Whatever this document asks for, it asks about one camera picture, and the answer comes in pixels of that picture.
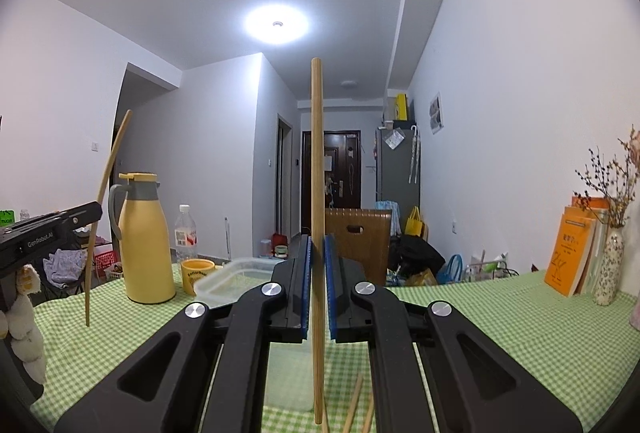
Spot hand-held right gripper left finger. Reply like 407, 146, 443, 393
54, 234, 314, 433

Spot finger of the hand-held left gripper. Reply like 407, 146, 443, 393
60, 201, 103, 241

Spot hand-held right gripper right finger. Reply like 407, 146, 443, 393
324, 234, 584, 433

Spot person's left hand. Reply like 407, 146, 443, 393
0, 263, 48, 384

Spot grey clothes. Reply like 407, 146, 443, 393
42, 248, 88, 286

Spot red plastic basket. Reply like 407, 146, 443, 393
93, 250, 121, 281

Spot yellow thermos jug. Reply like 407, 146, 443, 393
108, 172, 177, 305

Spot black bag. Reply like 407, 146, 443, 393
387, 235, 446, 284

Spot teal towel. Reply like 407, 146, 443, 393
376, 200, 402, 236

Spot clear plastic water bottle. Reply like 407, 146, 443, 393
174, 204, 199, 262

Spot yellow tote bag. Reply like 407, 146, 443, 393
404, 206, 426, 238

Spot yellow bear mug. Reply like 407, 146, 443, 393
180, 259, 217, 296

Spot dark brown entrance door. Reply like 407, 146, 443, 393
301, 130, 362, 234

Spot wood framed interior door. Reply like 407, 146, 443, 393
276, 113, 294, 234

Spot blue bag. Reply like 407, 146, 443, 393
436, 254, 466, 285

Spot grey refrigerator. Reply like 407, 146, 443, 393
375, 125, 422, 234

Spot white folded umbrella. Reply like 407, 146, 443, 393
407, 125, 422, 184

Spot green checkered tablecloth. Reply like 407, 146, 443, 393
30, 258, 640, 433

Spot yellow box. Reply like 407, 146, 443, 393
395, 94, 416, 121

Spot orange book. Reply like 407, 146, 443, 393
544, 207, 598, 298
571, 195, 612, 219

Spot pale book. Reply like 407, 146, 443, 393
577, 208, 612, 296

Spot round ceiling light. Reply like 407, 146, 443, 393
244, 5, 308, 44

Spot floral patterned vase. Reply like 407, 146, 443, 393
594, 228, 626, 306

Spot dark dried branches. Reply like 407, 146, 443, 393
575, 148, 626, 229

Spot wire rack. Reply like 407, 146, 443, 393
465, 250, 521, 283

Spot wall poster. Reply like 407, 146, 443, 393
429, 92, 445, 134

